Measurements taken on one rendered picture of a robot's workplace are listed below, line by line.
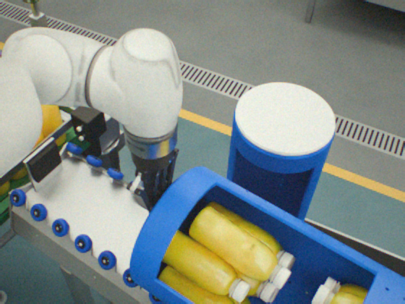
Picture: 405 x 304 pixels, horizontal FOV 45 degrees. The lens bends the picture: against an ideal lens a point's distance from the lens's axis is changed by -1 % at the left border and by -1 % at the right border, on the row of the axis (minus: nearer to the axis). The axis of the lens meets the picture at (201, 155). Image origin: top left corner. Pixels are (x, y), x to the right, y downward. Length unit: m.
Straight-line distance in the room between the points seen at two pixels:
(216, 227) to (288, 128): 0.48
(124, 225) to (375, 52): 2.54
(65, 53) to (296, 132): 0.77
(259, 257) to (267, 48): 2.48
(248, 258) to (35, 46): 0.52
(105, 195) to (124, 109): 0.62
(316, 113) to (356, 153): 1.39
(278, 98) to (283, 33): 2.06
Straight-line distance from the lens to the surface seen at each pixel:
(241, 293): 0.95
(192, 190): 0.94
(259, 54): 3.24
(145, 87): 0.69
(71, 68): 0.73
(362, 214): 2.53
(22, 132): 0.43
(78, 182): 1.36
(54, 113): 1.40
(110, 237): 1.25
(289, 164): 1.31
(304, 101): 1.42
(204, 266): 0.95
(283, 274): 0.94
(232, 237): 0.93
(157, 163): 0.83
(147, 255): 0.94
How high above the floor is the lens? 1.99
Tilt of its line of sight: 50 degrees down
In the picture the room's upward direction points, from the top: 3 degrees clockwise
